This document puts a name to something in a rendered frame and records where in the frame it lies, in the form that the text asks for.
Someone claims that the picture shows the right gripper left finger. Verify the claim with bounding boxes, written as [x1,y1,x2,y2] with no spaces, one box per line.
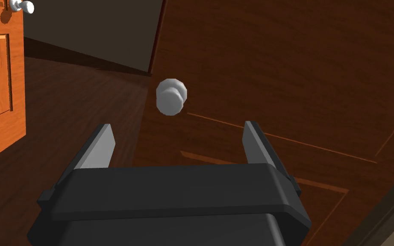
[56,123,116,187]

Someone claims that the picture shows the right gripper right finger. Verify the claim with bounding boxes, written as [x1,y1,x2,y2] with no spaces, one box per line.
[241,120,302,196]

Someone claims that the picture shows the dark brown wooden door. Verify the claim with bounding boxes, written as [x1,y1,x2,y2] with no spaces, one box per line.
[132,0,394,246]

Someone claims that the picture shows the grey round door knob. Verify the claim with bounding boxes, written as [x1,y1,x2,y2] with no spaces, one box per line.
[156,78,188,117]

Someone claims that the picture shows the white door knob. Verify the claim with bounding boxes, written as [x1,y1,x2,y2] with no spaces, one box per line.
[9,0,35,15]

